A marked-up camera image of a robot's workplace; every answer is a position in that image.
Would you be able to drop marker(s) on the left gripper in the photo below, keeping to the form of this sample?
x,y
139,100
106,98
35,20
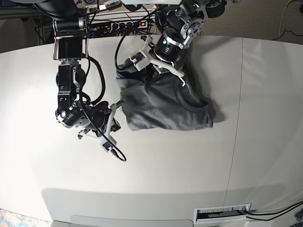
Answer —
x,y
168,47

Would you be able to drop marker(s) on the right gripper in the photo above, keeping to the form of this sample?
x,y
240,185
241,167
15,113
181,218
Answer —
x,y
99,115

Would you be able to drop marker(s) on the grey T-shirt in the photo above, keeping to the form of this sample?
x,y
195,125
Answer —
x,y
160,101

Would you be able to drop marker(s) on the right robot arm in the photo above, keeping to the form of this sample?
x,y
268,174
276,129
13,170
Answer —
x,y
71,34

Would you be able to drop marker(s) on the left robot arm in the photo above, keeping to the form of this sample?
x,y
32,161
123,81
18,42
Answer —
x,y
179,24

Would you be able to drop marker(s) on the black power strip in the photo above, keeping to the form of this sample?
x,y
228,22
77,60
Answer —
x,y
130,25

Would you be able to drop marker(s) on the grey device boxes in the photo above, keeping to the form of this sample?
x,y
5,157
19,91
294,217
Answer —
x,y
93,5

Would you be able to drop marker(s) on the white cable grommet tray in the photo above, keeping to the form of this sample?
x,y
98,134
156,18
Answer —
x,y
221,214

